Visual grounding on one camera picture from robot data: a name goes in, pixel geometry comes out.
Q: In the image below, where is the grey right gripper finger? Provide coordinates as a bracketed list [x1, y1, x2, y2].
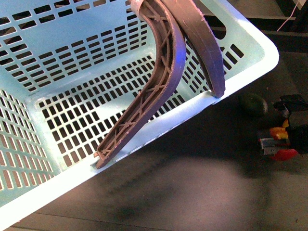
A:
[257, 129, 290, 156]

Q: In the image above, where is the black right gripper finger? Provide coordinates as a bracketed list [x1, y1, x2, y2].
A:
[273, 94, 308, 117]

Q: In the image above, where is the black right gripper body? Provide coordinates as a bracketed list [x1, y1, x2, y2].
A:
[286, 106, 308, 154]

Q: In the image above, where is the red apple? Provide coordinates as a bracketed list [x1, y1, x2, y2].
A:
[270, 149, 298, 161]

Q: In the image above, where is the brown basket handle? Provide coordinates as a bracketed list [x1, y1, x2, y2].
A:
[95, 0, 226, 169]

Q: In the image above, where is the light blue plastic basket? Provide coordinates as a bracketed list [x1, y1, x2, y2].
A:
[0, 0, 279, 231]

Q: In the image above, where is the red yellow mango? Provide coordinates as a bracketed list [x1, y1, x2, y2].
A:
[269, 119, 289, 140]

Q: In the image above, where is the green avocado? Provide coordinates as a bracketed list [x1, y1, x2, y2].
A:
[238, 93, 268, 117]

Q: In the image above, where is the white cable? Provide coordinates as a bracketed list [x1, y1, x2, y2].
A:
[276, 1, 300, 32]

